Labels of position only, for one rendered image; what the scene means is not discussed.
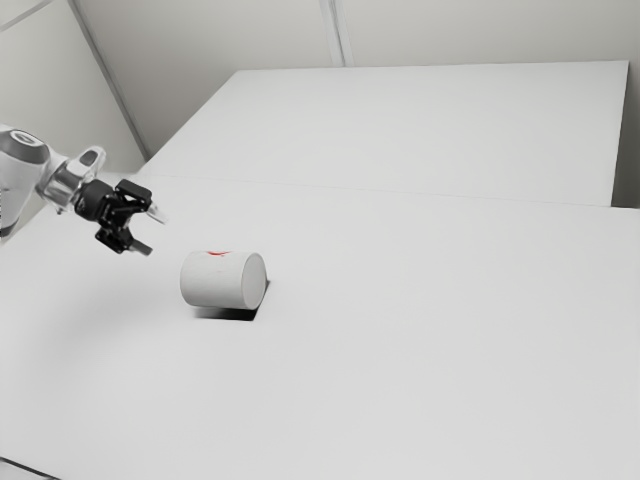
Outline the white mug with red print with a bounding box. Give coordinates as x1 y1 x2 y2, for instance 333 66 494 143
179 249 266 311

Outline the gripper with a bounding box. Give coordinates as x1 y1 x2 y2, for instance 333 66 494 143
73 178 169 257

